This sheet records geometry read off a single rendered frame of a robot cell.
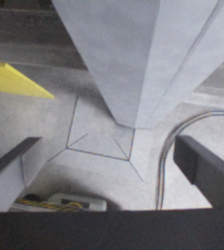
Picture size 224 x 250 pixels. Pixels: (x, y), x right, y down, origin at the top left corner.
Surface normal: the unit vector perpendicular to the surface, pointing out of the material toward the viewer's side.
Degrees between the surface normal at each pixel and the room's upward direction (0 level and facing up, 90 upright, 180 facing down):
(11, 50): 0
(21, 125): 0
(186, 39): 90
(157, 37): 90
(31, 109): 0
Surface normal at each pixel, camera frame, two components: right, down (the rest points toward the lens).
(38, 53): -0.11, -0.14
